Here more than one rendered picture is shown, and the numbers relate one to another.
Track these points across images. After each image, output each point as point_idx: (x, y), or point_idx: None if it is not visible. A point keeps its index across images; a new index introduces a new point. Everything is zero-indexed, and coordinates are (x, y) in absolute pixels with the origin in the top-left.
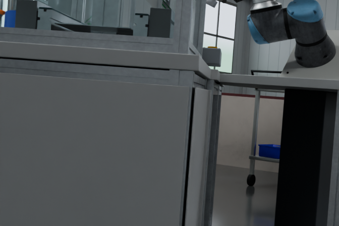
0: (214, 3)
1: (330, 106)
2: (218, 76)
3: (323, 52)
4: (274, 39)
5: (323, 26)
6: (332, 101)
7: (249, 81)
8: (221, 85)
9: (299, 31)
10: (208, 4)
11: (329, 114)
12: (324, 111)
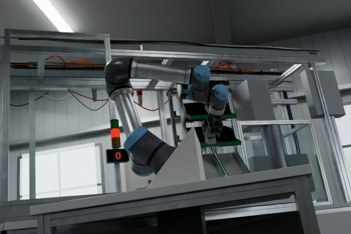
0: (209, 141)
1: (172, 218)
2: (34, 224)
3: (160, 167)
4: (138, 170)
5: (145, 146)
6: (176, 211)
7: None
8: (205, 210)
9: (134, 158)
10: (207, 143)
11: (173, 226)
12: (158, 225)
